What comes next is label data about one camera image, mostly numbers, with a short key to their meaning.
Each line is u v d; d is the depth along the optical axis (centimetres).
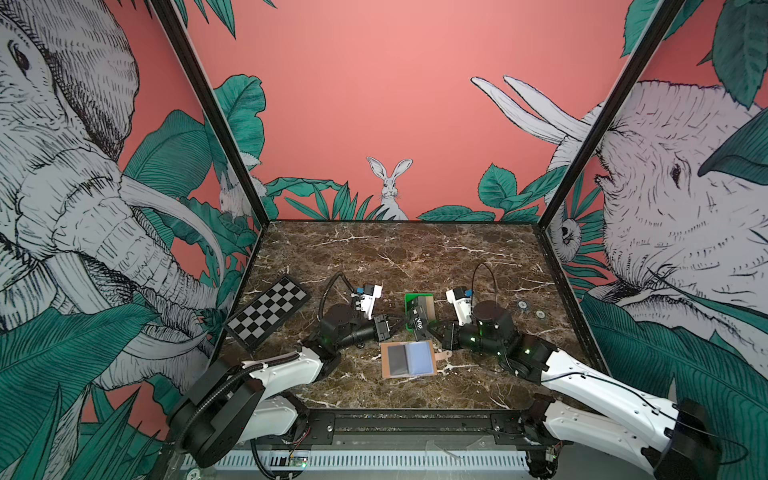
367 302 74
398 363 86
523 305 98
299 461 70
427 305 93
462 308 69
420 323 76
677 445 40
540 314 95
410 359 86
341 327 63
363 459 70
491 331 59
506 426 74
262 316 90
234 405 42
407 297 96
